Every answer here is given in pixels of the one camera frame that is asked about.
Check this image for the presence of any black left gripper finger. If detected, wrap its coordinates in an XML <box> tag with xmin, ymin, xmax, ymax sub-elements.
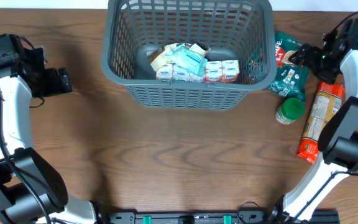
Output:
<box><xmin>42</xmin><ymin>68</ymin><xmax>61</xmax><ymax>96</ymax></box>
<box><xmin>58</xmin><ymin>68</ymin><xmax>72</xmax><ymax>93</ymax></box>

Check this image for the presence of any green coffee sachet bag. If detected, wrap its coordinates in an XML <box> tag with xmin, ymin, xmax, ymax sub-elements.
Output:
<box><xmin>267</xmin><ymin>32</ymin><xmax>310</xmax><ymax>101</ymax></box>

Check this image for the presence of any red orange pasta packet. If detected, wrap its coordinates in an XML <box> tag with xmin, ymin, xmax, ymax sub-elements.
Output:
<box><xmin>297</xmin><ymin>82</ymin><xmax>345</xmax><ymax>164</ymax></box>

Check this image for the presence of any green lidded jar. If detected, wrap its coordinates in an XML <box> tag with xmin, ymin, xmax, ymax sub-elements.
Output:
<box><xmin>275</xmin><ymin>98</ymin><xmax>305</xmax><ymax>125</ymax></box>

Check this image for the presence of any yoghurt cup multipack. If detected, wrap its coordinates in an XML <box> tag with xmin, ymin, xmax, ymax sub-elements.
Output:
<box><xmin>156</xmin><ymin>60</ymin><xmax>240</xmax><ymax>83</ymax></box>

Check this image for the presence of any beige bread bag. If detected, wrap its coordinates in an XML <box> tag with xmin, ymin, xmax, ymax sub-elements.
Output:
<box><xmin>147</xmin><ymin>43</ymin><xmax>210</xmax><ymax>72</ymax></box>

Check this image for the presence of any teal wet wipes pack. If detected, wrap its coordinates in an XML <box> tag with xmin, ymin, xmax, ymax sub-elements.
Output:
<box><xmin>165</xmin><ymin>44</ymin><xmax>208</xmax><ymax>77</ymax></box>

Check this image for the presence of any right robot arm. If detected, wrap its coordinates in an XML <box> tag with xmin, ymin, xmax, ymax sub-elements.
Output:
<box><xmin>267</xmin><ymin>18</ymin><xmax>358</xmax><ymax>223</ymax></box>

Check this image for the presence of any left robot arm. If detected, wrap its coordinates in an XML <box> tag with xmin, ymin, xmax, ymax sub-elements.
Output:
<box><xmin>0</xmin><ymin>34</ymin><xmax>99</xmax><ymax>223</ymax></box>

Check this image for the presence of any grey plastic basket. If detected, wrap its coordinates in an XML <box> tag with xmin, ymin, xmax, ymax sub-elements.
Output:
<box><xmin>101</xmin><ymin>0</ymin><xmax>277</xmax><ymax>110</ymax></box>

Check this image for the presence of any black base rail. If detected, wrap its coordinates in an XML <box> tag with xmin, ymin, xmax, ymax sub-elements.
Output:
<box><xmin>104</xmin><ymin>208</ymin><xmax>341</xmax><ymax>224</ymax></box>

